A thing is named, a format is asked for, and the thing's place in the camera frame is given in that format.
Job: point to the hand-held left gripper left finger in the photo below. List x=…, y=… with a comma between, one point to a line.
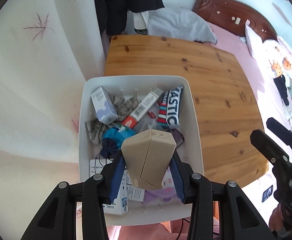
x=118, y=177

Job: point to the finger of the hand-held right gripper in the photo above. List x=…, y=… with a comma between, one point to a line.
x=281, y=130
x=268, y=147

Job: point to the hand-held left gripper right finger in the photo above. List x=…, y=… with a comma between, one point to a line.
x=177, y=177

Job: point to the pink white cartoon box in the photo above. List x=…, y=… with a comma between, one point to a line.
x=168, y=180

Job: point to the large white blue box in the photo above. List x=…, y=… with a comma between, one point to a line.
x=122, y=205

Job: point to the small purple case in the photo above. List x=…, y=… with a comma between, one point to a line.
x=178, y=137

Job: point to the white plastic bin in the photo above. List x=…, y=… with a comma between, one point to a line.
x=191, y=135

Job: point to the dark blue snack packet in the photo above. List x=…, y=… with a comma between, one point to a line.
x=171, y=107

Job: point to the plaid bow hair clip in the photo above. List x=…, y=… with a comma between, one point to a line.
x=122, y=105

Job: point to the red white toothpaste box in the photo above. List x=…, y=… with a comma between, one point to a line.
x=142, y=107

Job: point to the small white blue box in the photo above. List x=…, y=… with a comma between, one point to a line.
x=103, y=105

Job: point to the person's right hand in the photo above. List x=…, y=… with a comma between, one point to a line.
x=276, y=220

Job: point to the beige crumpled cloth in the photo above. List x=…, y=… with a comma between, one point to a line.
x=291, y=115

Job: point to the blue white small packet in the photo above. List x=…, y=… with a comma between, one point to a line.
x=267, y=193

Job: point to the dark garment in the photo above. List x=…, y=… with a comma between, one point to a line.
x=281, y=87

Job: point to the pink bedspread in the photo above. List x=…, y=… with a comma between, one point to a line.
x=261, y=67

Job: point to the cartoon bear quilt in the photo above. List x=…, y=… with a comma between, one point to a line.
x=281, y=60

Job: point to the pink pillow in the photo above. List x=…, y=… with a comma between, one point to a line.
x=255, y=42

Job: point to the white curtain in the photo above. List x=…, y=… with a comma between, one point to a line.
x=35, y=80

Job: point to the wooden bed headboard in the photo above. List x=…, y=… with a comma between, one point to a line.
x=223, y=7

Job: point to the grey cloth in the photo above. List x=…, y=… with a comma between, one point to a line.
x=178, y=22

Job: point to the white cushion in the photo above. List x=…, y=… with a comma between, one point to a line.
x=139, y=21

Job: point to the black hanging coat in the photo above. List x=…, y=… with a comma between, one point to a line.
x=125, y=0

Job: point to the pink wall shelf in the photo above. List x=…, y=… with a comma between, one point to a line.
x=281, y=13

